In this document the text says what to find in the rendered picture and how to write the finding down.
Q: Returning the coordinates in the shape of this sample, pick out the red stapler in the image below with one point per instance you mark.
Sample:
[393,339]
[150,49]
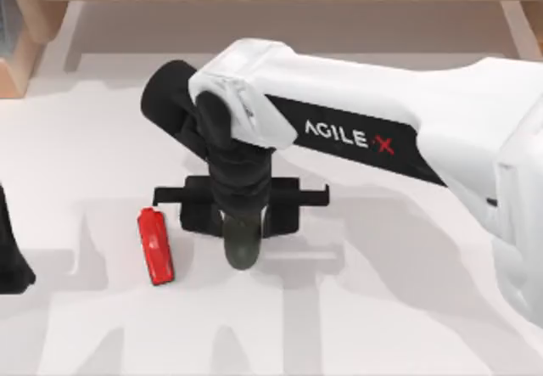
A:
[156,246]

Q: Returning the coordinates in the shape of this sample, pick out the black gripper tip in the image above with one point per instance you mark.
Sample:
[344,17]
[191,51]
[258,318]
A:
[10,257]

